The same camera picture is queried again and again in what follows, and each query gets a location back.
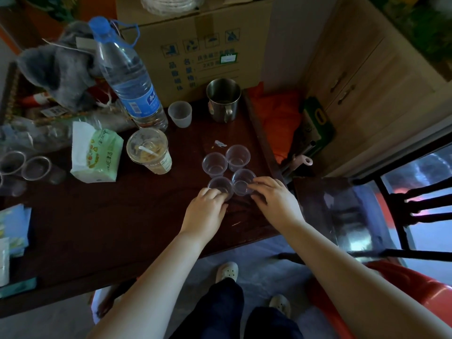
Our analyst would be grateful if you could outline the large clear water bottle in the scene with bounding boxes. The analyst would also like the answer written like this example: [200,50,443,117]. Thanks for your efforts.
[88,16,169,132]

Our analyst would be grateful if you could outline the orange plastic bag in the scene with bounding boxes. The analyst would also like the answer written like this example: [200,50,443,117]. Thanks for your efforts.
[247,82,302,165]

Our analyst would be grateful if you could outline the clear plastic bag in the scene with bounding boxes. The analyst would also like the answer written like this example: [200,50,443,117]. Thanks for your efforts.
[0,102,136,156]

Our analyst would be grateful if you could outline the clear plastic container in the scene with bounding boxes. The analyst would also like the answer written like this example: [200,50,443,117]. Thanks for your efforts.
[139,0,205,16]

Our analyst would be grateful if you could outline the person's left forearm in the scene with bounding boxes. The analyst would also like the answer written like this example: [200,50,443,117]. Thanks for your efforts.
[86,231,206,339]

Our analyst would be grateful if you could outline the person's left shoe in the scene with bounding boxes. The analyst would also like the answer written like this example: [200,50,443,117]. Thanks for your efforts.
[215,262,239,284]

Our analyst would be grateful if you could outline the wooden cabinet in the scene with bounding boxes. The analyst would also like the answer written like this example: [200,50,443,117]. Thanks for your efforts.
[300,0,452,178]

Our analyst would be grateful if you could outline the person's dark trousers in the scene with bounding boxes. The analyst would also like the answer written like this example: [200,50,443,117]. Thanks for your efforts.
[169,278,304,339]

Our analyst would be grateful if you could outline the green white tissue pack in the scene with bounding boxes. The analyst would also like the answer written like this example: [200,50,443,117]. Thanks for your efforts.
[70,121,124,183]

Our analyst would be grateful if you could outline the teal flat packet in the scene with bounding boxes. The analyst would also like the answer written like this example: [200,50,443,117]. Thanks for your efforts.
[0,277,37,299]

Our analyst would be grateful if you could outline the person's right shoe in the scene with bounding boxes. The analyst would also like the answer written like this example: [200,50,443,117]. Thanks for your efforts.
[269,295,291,319]

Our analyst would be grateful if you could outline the red plastic stool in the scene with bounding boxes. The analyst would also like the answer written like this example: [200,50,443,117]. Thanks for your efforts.
[305,260,452,339]

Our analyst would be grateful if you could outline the stainless steel mug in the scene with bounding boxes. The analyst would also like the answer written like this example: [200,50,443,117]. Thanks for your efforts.
[206,78,242,123]

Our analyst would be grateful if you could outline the green packaged box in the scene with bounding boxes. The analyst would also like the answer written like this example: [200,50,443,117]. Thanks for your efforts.
[291,97,336,163]

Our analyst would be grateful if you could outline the lidded iced drink cup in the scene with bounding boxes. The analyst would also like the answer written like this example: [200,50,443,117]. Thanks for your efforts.
[126,128,173,175]

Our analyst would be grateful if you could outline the grey plush toy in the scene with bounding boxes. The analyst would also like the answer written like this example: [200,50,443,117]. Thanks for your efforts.
[16,21,106,111]

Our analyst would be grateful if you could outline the person's right hand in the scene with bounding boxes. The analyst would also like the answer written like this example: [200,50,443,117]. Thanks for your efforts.
[247,177,306,227]

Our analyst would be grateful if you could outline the dark wooden chair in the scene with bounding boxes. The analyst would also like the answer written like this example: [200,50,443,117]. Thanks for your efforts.
[277,132,452,265]

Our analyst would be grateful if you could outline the stack of light blue packets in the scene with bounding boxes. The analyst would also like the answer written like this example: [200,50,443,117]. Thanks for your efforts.
[0,203,32,258]

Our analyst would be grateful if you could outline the person's right forearm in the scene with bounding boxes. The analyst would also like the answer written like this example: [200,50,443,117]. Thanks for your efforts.
[288,219,452,339]

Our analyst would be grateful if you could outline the pink handled tool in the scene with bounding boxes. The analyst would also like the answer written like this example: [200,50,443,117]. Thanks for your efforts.
[281,154,314,173]

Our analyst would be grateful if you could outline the person's left hand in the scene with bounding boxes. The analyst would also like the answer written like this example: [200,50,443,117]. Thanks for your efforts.
[179,187,229,239]

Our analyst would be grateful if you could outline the person's shoe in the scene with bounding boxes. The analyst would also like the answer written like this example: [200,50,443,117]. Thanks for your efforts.
[269,295,291,319]
[215,262,239,284]

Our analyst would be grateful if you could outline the small clear plastic cup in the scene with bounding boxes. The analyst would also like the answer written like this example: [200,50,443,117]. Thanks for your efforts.
[232,169,256,197]
[208,177,235,202]
[226,145,251,172]
[202,152,228,178]

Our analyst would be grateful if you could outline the brown cardboard box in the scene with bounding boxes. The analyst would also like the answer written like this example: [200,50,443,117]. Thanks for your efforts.
[116,0,275,108]

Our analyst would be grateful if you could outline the translucent white plastic cup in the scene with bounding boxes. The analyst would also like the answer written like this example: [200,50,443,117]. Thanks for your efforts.
[168,101,193,129]

